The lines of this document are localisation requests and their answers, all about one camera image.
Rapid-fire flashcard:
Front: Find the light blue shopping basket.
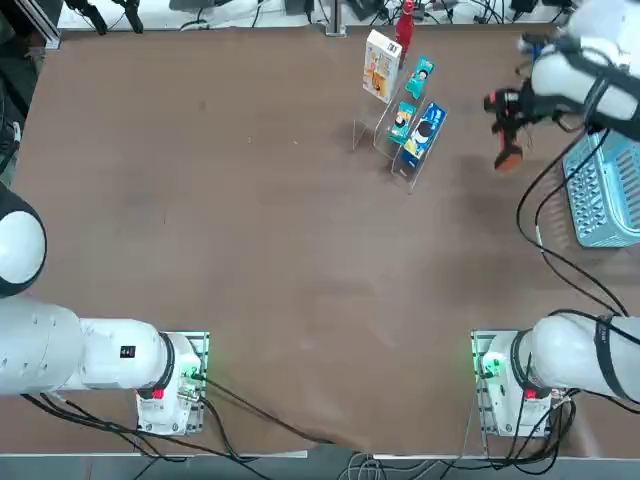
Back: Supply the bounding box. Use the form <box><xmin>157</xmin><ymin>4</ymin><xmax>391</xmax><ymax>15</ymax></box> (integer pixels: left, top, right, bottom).
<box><xmin>562</xmin><ymin>127</ymin><xmax>640</xmax><ymax>249</ymax></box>

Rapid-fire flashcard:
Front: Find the teal snack packet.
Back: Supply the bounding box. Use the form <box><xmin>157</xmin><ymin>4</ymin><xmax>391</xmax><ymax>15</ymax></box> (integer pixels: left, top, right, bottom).
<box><xmin>388</xmin><ymin>101</ymin><xmax>418</xmax><ymax>146</ymax></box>
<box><xmin>403</xmin><ymin>56</ymin><xmax>436</xmax><ymax>100</ymax></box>

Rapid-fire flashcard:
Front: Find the clear acrylic tiered shelf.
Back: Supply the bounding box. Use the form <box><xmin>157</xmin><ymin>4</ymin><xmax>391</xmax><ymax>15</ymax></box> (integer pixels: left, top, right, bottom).
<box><xmin>352</xmin><ymin>54</ymin><xmax>451</xmax><ymax>194</ymax></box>

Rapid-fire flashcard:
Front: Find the aluminium camera post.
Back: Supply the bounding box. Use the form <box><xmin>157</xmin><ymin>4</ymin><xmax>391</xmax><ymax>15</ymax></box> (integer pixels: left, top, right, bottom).
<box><xmin>324</xmin><ymin>0</ymin><xmax>347</xmax><ymax>37</ymax></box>

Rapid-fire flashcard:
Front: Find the red Coca-Cola bottle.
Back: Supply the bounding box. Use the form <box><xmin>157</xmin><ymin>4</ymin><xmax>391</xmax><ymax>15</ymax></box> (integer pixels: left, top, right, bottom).
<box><xmin>394</xmin><ymin>0</ymin><xmax>416</xmax><ymax>69</ymax></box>

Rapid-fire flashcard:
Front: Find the white yellow cookie box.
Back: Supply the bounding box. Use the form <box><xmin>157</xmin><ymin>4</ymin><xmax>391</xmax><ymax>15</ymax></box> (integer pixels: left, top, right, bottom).
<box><xmin>363</xmin><ymin>28</ymin><xmax>404</xmax><ymax>105</ymax></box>

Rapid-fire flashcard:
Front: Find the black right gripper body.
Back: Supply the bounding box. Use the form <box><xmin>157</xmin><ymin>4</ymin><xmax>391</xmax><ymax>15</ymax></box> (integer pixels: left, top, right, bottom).
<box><xmin>517</xmin><ymin>79</ymin><xmax>540</xmax><ymax>126</ymax></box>

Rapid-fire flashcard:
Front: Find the blue Oreo box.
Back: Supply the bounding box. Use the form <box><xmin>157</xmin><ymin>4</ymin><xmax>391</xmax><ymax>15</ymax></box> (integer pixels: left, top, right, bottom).
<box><xmin>399</xmin><ymin>102</ymin><xmax>448</xmax><ymax>171</ymax></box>

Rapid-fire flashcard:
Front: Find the aluminium frame profile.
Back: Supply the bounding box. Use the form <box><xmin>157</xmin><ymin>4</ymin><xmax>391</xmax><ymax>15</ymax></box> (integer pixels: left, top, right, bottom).
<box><xmin>14</xmin><ymin>0</ymin><xmax>62</xmax><ymax>50</ymax></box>

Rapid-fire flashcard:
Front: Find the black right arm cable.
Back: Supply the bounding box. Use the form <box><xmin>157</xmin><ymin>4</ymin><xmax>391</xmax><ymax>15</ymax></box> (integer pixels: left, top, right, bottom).
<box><xmin>516</xmin><ymin>127</ymin><xmax>629</xmax><ymax>319</ymax></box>

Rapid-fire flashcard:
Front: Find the black tripod leg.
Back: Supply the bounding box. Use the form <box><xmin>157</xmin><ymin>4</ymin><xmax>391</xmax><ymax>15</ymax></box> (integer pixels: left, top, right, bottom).
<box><xmin>63</xmin><ymin>0</ymin><xmax>109</xmax><ymax>36</ymax></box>
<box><xmin>112</xmin><ymin>0</ymin><xmax>146</xmax><ymax>34</ymax></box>

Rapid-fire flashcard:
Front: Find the black cable across table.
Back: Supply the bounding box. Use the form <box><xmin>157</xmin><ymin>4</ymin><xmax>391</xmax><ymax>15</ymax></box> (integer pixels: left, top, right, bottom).
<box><xmin>199</xmin><ymin>377</ymin><xmax>336</xmax><ymax>446</ymax></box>

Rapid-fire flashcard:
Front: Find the black cable bundle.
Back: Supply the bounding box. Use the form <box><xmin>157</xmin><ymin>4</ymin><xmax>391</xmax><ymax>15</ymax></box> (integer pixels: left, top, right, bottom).
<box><xmin>19</xmin><ymin>392</ymin><xmax>266</xmax><ymax>480</ymax></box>

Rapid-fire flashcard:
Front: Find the orange black barcode scanner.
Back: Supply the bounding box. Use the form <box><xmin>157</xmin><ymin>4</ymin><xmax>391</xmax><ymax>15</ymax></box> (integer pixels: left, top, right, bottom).
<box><xmin>483</xmin><ymin>88</ymin><xmax>525</xmax><ymax>174</ymax></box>

